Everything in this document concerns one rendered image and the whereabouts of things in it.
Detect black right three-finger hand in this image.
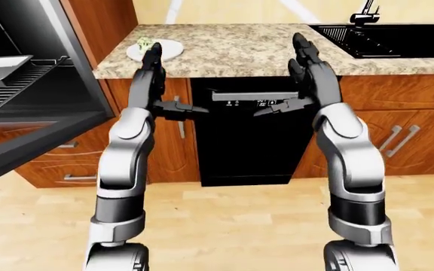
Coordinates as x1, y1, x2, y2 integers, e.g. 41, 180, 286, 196
253, 32, 344, 117

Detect black left three-finger hand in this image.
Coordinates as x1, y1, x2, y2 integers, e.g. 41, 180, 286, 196
127, 41, 211, 122

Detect green broccoli floret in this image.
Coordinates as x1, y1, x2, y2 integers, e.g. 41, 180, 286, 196
136, 36, 156, 54

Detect black built-in oven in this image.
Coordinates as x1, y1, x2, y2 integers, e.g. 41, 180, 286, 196
0, 0, 117, 123

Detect black oven door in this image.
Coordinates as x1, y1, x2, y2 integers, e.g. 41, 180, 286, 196
0, 110, 119, 178

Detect white round plate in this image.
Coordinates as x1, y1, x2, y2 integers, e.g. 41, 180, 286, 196
126, 38, 185, 62

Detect tall wooden cabinet panel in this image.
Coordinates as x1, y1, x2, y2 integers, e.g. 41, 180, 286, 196
59, 0, 139, 70

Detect wooden base cabinet with drawers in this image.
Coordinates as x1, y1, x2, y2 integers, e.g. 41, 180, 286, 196
0, 77, 202, 190

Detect black chrome faucet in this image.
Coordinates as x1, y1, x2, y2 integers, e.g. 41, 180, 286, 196
349, 0, 381, 28

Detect black kitchen sink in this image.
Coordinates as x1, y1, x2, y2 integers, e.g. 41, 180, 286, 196
308, 23, 434, 60

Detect black dishwasher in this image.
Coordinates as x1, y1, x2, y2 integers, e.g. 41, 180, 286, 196
189, 75, 318, 187

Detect wooden base cabinet double doors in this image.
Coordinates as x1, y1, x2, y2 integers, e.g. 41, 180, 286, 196
293, 73, 434, 178

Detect silver cabinet door handle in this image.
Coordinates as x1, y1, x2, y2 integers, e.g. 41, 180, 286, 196
377, 124, 403, 152
173, 95, 187, 140
385, 124, 422, 158

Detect grey dishwasher handle bar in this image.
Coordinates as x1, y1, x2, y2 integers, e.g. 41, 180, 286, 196
211, 90, 301, 102

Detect wire oven rack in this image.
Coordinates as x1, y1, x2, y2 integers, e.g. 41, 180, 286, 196
0, 55, 75, 122

